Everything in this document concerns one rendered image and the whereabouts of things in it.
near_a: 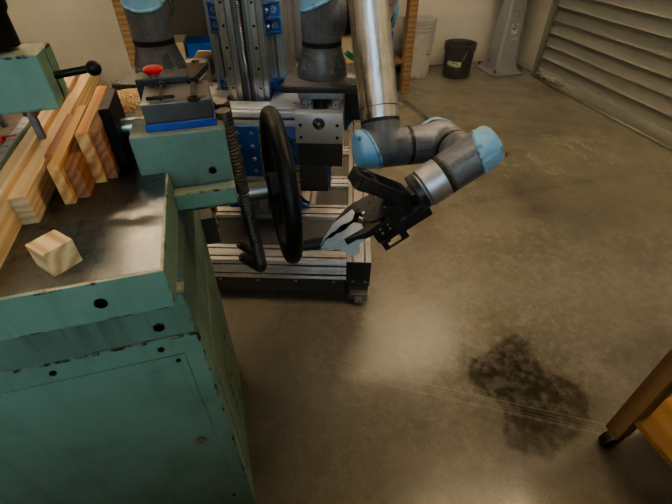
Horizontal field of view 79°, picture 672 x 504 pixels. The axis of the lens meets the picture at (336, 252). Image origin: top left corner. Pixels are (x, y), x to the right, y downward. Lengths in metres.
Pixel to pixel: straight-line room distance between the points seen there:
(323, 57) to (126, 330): 0.92
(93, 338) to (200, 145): 0.32
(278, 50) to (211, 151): 0.87
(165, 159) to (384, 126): 0.38
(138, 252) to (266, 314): 1.14
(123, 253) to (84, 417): 0.37
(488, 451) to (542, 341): 0.50
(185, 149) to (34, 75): 0.20
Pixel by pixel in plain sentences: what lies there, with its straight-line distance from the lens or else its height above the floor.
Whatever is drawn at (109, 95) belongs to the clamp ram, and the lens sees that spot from 0.74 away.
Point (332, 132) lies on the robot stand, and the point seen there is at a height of 0.72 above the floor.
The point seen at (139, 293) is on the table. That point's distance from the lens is 0.52.
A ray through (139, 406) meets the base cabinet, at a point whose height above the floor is 0.56.
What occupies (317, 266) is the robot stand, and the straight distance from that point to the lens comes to 1.51.
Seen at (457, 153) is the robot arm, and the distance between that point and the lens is 0.76.
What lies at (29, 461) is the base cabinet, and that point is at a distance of 0.95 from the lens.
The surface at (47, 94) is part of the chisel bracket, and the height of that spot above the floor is 1.02.
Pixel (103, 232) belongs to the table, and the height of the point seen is 0.90.
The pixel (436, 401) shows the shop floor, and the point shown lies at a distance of 1.43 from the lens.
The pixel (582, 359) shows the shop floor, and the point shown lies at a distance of 1.72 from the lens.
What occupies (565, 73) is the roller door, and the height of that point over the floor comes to 0.13.
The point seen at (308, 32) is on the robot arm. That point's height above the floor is 0.94.
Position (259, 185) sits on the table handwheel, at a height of 0.83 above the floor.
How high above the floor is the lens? 1.21
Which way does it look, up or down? 40 degrees down
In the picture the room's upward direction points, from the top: straight up
